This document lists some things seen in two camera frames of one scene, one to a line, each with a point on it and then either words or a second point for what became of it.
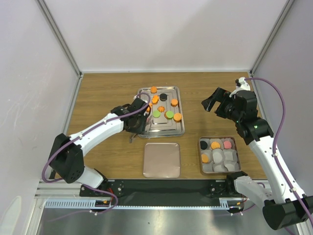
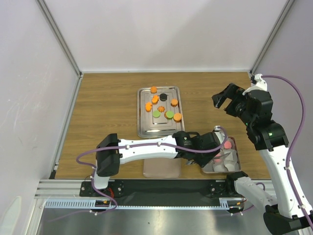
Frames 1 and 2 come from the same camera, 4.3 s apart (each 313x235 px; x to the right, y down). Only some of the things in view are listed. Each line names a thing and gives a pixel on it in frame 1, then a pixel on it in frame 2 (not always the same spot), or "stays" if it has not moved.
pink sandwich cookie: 227,144 stays
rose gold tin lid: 161,160 stays
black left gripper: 140,130 -> 201,161
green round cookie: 156,114 stays
